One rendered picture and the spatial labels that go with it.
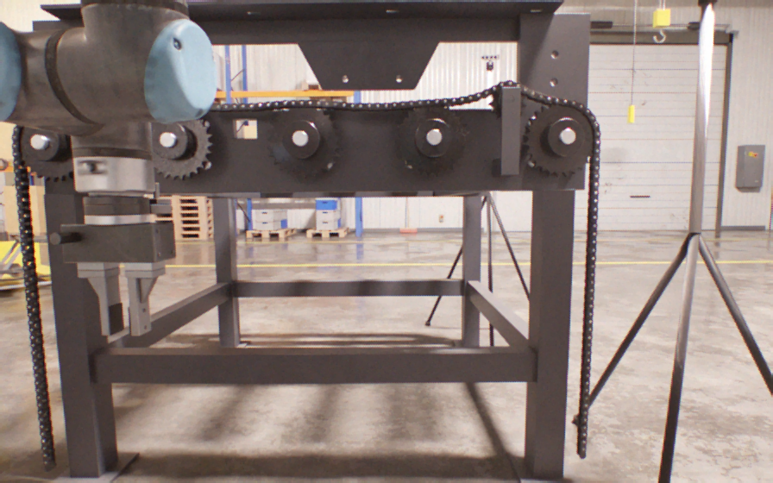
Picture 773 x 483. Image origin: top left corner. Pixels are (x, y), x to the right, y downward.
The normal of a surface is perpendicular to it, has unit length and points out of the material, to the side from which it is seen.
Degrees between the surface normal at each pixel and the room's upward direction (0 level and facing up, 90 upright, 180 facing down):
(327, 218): 90
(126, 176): 90
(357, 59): 90
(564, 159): 90
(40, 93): 125
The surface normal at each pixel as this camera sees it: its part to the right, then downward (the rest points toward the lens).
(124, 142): 0.76, 0.06
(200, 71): 1.00, 0.08
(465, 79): 0.00, 0.10
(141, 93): -0.05, 0.65
